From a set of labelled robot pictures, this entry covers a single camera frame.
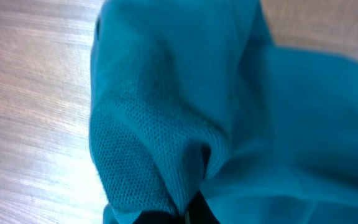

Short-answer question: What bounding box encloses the blue polo shirt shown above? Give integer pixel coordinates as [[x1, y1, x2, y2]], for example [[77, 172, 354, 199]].
[[89, 0, 358, 223]]

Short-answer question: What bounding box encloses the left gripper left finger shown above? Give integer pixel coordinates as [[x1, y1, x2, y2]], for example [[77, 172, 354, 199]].
[[133, 211, 185, 224]]

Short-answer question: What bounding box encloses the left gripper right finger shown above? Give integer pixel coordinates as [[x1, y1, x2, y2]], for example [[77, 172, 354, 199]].
[[188, 191, 220, 224]]

